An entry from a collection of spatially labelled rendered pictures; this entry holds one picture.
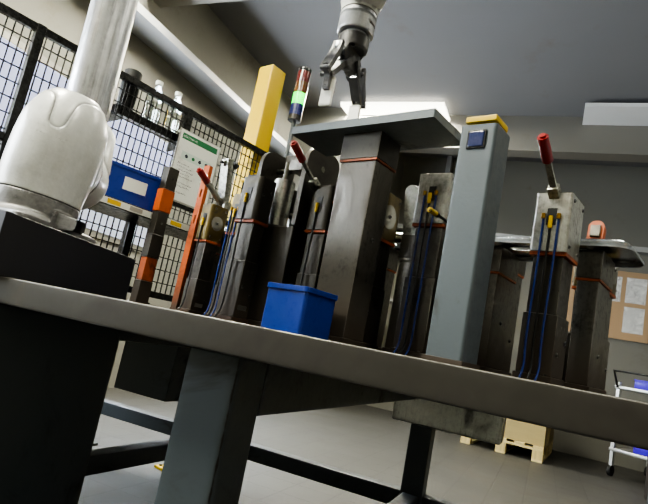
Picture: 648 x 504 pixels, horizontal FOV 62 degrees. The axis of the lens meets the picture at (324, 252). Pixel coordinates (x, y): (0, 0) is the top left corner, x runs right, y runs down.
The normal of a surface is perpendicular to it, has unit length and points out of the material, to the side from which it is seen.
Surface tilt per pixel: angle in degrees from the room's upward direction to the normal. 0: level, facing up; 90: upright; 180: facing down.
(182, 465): 90
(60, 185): 98
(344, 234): 90
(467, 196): 90
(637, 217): 90
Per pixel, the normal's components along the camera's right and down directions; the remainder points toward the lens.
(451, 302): -0.61, -0.25
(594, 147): -0.36, -0.22
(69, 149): 0.71, 0.04
